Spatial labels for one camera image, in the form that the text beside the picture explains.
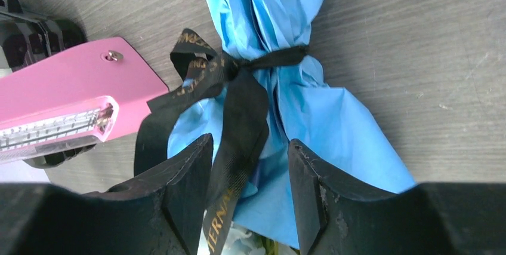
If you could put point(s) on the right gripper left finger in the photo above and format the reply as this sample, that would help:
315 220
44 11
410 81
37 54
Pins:
159 211

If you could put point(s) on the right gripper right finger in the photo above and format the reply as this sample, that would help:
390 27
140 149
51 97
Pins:
336 213

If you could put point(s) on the black ribbon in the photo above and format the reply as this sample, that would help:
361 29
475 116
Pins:
245 128

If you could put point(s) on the blue flower bouquet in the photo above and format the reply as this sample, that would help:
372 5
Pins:
330 121

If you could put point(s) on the pink metronome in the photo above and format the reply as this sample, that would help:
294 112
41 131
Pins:
91 93

